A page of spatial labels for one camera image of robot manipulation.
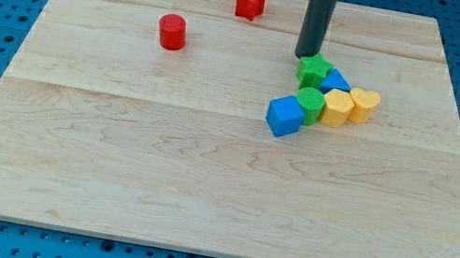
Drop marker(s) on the green star block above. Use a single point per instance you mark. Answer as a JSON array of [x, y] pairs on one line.
[[312, 71]]

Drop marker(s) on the red star block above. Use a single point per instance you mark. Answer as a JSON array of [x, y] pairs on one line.
[[249, 9]]

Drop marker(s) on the blue cube block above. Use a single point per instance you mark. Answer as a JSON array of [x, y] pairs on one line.
[[284, 116]]

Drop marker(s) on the green cylinder block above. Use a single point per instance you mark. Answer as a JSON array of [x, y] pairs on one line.
[[312, 102]]

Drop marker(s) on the yellow hexagon block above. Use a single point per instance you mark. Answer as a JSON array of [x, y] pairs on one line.
[[337, 108]]

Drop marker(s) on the blue triangle block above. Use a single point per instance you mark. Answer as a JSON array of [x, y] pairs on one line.
[[334, 80]]

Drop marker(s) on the red cylinder block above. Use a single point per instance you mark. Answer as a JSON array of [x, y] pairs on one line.
[[172, 31]]

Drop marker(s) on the light wooden board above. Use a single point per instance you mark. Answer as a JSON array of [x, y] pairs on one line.
[[105, 133]]

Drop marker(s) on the yellow heart block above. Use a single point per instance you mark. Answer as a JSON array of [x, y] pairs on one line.
[[365, 103]]

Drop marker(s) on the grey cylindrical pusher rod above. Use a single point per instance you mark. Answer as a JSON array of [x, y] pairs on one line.
[[314, 27]]

